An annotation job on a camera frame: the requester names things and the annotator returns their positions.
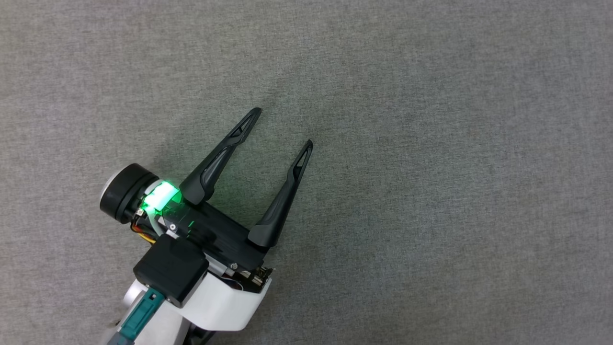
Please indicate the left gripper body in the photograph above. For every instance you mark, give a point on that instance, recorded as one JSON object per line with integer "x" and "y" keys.
{"x": 225, "y": 239}

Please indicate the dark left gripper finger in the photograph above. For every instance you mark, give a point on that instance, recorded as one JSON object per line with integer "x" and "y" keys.
{"x": 210, "y": 170}
{"x": 278, "y": 211}

